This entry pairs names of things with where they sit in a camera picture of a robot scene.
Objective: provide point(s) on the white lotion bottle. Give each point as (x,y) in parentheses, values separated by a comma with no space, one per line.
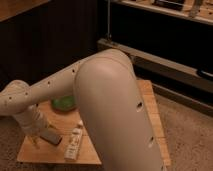
(75,140)

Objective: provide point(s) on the wooden table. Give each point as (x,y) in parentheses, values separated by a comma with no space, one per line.
(66,121)

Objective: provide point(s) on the dark grey eraser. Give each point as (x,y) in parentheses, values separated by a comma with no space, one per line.
(51,137)

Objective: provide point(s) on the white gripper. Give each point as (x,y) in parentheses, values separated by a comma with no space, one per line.
(34,123)

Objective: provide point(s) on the metal shelf frame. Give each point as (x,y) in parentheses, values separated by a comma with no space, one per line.
(165,46)

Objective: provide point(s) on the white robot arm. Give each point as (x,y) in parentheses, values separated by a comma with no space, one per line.
(110,104)

